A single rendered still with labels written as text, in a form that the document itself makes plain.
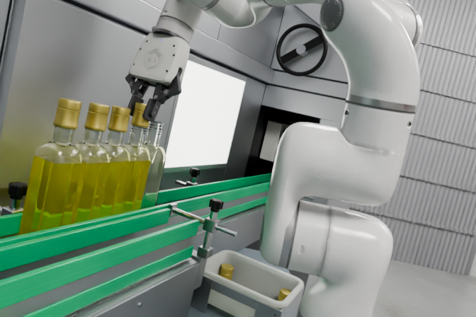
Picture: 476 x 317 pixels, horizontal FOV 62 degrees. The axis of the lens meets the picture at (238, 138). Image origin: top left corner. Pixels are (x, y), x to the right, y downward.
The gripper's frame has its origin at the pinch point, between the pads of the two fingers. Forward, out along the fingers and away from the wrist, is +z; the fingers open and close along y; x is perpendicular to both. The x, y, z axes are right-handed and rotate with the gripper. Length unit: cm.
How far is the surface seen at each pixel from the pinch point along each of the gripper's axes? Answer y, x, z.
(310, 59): 1, 84, -53
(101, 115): 1.7, -11.2, 5.2
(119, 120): 0.9, -5.9, 4.4
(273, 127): -13, 104, -27
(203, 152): -13, 52, -1
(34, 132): -12.1, -10.7, 11.6
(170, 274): 14.5, 7.2, 27.7
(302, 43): -5, 82, -59
